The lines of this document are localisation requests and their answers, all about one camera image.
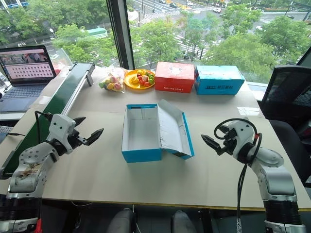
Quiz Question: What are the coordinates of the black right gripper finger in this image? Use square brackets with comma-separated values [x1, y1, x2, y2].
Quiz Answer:
[201, 134, 222, 152]

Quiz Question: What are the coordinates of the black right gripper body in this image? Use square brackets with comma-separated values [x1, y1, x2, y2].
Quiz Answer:
[217, 128, 238, 156]

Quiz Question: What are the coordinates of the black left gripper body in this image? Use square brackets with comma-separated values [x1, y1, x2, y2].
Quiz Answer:
[69, 132, 88, 150]

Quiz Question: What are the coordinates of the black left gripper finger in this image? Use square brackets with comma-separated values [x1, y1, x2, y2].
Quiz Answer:
[85, 128, 105, 147]
[74, 116, 86, 129]

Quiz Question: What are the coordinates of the green conveyor belt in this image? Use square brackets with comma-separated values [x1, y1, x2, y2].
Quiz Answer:
[0, 62, 96, 181]

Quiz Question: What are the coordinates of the blue shoe box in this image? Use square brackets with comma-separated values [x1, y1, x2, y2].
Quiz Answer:
[121, 99, 195, 164]
[193, 65, 245, 96]

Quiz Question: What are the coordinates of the red shoe box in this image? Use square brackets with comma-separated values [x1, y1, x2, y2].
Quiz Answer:
[155, 61, 196, 94]

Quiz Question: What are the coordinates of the clear bag of toy fruit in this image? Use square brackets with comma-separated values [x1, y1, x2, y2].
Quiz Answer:
[98, 67, 126, 94]

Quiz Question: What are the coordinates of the clear plastic bag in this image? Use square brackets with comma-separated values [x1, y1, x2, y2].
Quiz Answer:
[52, 48, 74, 76]

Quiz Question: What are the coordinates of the yellow plate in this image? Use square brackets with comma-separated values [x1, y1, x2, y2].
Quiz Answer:
[123, 68, 156, 91]

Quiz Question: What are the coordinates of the laptop computer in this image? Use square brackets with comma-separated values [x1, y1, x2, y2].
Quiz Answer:
[0, 45, 57, 114]

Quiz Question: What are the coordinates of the black mesh office chair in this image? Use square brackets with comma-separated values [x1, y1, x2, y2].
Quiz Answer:
[260, 52, 311, 188]

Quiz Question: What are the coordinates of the dark rounded shape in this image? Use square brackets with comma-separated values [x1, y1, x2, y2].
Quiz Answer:
[109, 208, 135, 233]
[171, 210, 196, 233]

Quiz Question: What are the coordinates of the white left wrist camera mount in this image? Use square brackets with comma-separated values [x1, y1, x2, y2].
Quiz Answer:
[47, 113, 77, 147]

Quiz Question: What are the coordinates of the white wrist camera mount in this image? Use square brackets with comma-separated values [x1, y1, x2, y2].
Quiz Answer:
[227, 118, 256, 156]
[47, 113, 77, 147]

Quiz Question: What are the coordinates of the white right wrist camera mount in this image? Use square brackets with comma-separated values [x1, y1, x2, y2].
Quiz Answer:
[227, 118, 256, 156]

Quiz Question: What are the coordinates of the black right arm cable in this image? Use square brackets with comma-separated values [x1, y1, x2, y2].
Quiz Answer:
[213, 118, 263, 220]

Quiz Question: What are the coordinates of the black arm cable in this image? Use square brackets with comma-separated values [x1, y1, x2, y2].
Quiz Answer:
[34, 110, 53, 144]
[213, 118, 263, 220]

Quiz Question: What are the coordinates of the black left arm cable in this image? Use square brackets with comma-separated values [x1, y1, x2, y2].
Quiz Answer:
[34, 110, 53, 144]

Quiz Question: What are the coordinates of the dark window frame post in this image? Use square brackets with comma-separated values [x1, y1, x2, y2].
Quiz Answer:
[105, 0, 136, 70]

